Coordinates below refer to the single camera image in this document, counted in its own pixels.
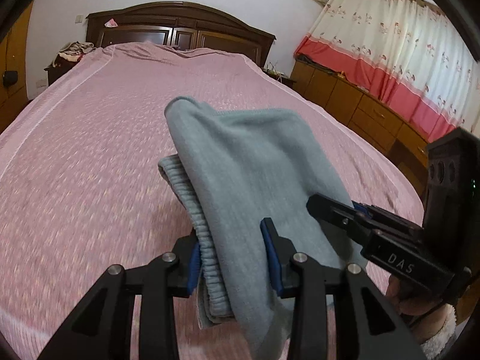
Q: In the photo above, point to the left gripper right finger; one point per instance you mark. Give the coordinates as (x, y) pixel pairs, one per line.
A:
(279, 250)

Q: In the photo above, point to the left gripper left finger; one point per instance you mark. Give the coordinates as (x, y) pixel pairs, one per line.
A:
(186, 272)

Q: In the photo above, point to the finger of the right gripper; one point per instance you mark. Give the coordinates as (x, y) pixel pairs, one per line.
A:
(387, 218)
(355, 221)

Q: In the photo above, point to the grey fleece pants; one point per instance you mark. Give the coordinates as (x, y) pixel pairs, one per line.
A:
(231, 170)

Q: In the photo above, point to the person's right hand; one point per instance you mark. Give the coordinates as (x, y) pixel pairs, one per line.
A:
(410, 300)

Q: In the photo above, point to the wooden low cabinet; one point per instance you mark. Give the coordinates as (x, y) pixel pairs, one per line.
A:
(366, 116)

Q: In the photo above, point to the grey fluffy robe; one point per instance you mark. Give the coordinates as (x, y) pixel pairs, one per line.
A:
(435, 331)

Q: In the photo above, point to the pink floral bed cover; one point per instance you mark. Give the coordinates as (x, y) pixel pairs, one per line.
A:
(80, 185)

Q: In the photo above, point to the red and cream curtain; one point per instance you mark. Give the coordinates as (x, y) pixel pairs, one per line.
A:
(404, 53)

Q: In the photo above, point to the clothes pile on nightstand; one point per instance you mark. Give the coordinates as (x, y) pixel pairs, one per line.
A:
(73, 52)

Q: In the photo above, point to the dark wooden headboard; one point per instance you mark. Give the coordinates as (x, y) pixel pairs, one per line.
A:
(180, 25)

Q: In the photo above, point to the orange wooden wardrobe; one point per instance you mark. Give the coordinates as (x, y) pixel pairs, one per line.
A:
(13, 56)

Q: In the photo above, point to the black wardrobe door knob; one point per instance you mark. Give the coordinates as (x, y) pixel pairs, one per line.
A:
(9, 78)

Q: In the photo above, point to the white wall socket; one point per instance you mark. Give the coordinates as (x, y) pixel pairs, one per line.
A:
(78, 18)

